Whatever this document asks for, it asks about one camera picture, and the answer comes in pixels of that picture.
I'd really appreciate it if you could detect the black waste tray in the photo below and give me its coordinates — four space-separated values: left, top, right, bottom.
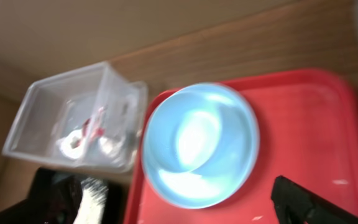
28 168 126 224

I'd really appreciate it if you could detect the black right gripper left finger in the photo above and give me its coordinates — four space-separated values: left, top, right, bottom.
0 177 83 224

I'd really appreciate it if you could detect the light blue bowl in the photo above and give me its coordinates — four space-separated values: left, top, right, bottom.
142 83 260 175

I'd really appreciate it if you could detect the clear plastic bin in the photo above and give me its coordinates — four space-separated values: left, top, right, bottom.
2 62 148 174

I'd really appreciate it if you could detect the red snack wrapper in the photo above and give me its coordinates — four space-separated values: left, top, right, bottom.
76 107 106 146

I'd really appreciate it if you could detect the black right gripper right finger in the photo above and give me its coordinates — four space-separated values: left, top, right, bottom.
271 175 358 224

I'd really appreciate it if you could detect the red serving tray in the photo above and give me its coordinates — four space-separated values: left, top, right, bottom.
124 69 358 224

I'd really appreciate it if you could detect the light blue plate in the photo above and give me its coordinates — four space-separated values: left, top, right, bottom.
140 82 260 210

